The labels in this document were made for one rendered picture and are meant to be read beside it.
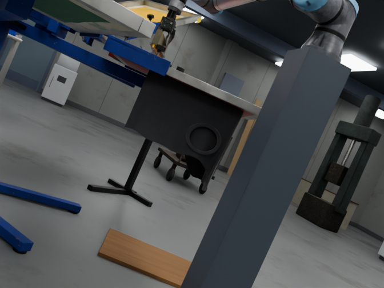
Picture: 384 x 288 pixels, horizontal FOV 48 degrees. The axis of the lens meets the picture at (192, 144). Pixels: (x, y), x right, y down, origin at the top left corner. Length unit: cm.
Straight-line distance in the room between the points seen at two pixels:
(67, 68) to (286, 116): 826
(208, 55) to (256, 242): 992
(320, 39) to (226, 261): 85
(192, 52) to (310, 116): 975
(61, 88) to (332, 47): 823
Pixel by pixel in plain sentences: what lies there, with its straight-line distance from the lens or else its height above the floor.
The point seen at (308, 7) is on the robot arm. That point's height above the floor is 131.
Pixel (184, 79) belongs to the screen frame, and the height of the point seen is 96.
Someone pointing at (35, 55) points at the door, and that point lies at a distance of 1098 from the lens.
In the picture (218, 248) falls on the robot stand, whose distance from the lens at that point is 153.
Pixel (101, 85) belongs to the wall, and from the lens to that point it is 1093.
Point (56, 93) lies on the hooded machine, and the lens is 950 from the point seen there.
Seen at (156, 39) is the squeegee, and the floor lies 109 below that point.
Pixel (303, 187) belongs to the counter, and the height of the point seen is 49.
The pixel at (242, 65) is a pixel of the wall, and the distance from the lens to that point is 1157.
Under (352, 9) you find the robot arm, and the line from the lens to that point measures 167.
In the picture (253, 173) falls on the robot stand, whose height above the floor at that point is 73.
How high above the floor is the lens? 79
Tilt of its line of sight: 2 degrees down
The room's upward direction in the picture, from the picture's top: 24 degrees clockwise
